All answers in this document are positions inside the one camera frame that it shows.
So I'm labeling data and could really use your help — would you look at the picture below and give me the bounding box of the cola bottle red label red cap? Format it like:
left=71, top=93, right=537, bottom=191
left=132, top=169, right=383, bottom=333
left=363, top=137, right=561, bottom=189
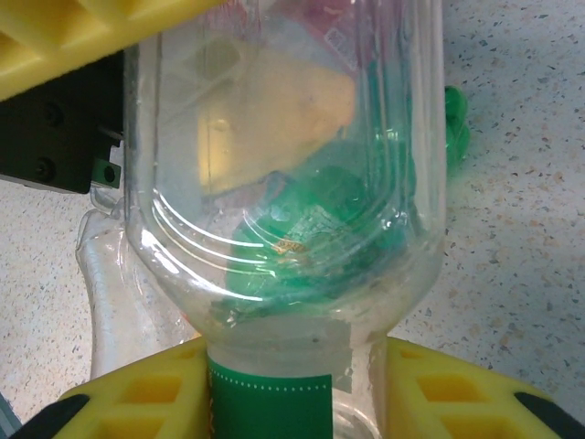
left=75, top=187, right=207, bottom=385

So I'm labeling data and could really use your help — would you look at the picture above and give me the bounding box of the green plastic bottle yellow cap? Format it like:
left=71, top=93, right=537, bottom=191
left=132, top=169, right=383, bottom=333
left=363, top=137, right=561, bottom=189
left=228, top=59, right=472, bottom=316

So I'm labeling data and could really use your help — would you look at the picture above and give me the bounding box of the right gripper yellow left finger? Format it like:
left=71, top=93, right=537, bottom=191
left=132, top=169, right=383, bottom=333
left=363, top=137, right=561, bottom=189
left=17, top=340, right=211, bottom=439

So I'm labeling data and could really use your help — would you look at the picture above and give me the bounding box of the clear bottle green label white cap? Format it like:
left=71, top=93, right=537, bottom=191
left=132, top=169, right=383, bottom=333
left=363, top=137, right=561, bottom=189
left=122, top=0, right=447, bottom=439

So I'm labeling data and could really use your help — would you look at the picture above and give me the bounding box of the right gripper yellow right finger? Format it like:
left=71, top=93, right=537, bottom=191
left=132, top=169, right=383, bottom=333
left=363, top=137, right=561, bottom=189
left=386, top=337, right=585, bottom=439

